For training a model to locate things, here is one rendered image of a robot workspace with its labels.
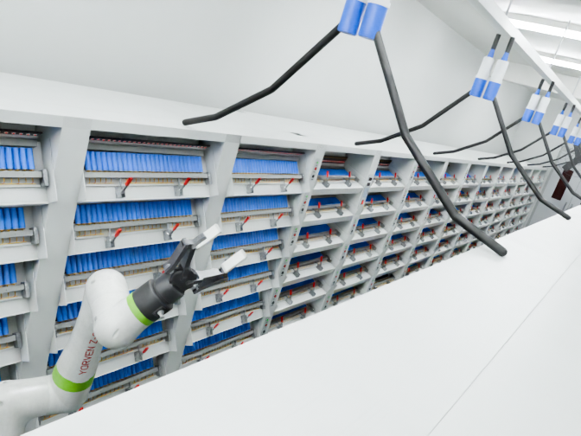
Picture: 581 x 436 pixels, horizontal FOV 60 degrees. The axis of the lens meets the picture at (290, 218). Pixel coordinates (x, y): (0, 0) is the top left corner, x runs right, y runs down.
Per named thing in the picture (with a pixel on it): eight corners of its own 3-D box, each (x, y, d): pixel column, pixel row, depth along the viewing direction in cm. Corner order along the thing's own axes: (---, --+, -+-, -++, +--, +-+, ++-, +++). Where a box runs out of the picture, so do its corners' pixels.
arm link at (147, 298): (127, 283, 125) (149, 297, 132) (140, 319, 118) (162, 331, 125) (146, 268, 125) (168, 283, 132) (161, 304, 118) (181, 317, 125)
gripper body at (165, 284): (177, 310, 126) (207, 287, 126) (157, 297, 119) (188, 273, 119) (168, 288, 131) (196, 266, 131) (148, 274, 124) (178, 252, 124)
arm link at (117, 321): (118, 363, 126) (87, 349, 118) (108, 325, 134) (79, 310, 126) (163, 330, 126) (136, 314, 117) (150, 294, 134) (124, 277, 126)
